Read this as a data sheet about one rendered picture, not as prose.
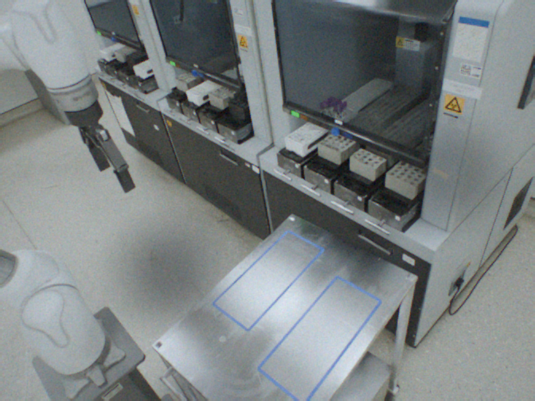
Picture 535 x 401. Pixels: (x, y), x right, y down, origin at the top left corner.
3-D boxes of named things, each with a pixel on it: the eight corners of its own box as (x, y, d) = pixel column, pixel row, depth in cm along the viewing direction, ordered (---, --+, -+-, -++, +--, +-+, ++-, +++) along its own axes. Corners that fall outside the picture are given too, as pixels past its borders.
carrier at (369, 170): (378, 179, 145) (379, 165, 141) (375, 182, 144) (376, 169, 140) (353, 167, 152) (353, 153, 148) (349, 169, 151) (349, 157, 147)
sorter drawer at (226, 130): (315, 78, 227) (314, 63, 221) (334, 84, 219) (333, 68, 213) (212, 139, 195) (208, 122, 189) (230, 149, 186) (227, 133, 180)
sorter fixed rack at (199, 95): (232, 79, 224) (230, 68, 220) (244, 83, 218) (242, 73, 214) (188, 103, 211) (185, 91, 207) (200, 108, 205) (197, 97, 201)
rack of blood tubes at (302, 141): (332, 118, 182) (332, 106, 178) (350, 126, 176) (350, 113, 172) (285, 150, 169) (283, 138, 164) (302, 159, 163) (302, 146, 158)
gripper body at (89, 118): (56, 105, 90) (75, 140, 96) (71, 116, 84) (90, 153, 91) (87, 91, 93) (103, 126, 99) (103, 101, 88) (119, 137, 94)
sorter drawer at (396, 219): (465, 127, 175) (469, 109, 169) (497, 138, 167) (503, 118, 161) (359, 221, 143) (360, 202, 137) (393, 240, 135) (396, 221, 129)
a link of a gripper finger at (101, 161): (89, 150, 102) (87, 149, 102) (100, 172, 106) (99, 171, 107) (99, 144, 103) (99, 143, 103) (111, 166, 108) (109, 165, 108)
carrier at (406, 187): (417, 197, 136) (419, 184, 132) (413, 200, 135) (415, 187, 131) (388, 183, 143) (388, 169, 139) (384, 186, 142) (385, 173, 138)
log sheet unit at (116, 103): (120, 127, 314) (102, 84, 290) (138, 139, 297) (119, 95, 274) (118, 129, 313) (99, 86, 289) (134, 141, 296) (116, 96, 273)
